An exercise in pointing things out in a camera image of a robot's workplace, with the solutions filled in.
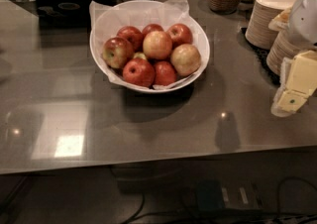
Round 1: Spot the red apple back left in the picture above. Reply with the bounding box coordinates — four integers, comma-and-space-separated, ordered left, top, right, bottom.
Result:
117, 26, 144, 52

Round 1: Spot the black cable on floor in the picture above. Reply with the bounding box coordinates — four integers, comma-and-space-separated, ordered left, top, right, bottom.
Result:
108, 165, 317, 224

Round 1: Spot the paper plate stack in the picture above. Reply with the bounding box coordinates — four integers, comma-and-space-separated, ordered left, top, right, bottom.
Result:
245, 0, 295, 50
266, 30, 302, 75

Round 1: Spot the black power box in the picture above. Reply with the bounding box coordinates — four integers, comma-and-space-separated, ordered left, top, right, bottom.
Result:
195, 180, 263, 212

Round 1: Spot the red apple back middle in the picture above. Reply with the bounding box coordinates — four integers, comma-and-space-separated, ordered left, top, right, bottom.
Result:
142, 24, 163, 36

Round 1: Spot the yellow-red apple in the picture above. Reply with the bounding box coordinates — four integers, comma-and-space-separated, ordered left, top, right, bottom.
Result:
143, 31, 172, 59

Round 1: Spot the white bowl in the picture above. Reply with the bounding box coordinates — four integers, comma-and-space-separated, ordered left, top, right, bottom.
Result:
89, 0, 211, 94

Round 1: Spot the white paper liner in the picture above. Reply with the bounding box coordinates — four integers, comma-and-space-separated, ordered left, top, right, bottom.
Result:
88, 0, 203, 91

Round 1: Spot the small green-yellow apple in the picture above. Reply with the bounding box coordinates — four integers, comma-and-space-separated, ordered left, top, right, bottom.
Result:
133, 52, 148, 60

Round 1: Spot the black mat under plates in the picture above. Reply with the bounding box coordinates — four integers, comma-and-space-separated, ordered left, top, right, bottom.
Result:
241, 28, 280, 86

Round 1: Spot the red apple front right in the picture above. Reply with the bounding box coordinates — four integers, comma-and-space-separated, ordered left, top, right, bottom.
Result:
154, 60, 177, 86

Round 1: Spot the red apple back right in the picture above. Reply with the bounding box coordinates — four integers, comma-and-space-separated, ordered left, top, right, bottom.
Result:
166, 23, 193, 48

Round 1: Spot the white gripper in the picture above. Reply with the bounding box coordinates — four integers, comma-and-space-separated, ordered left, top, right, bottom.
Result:
268, 0, 317, 117

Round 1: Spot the yellowish apple right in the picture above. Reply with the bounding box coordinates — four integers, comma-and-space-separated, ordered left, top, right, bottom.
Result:
170, 44, 201, 76

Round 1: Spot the red apple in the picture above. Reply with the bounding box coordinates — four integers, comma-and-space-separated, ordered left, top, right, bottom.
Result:
154, 60, 177, 86
102, 37, 134, 69
166, 23, 193, 48
117, 26, 144, 52
142, 24, 163, 36
123, 57, 156, 87

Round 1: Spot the paper plate stack front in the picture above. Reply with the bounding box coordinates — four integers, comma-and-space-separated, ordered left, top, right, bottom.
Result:
266, 30, 302, 75

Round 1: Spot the paper plate stack rear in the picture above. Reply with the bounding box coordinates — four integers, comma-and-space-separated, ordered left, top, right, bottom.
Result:
245, 0, 295, 50

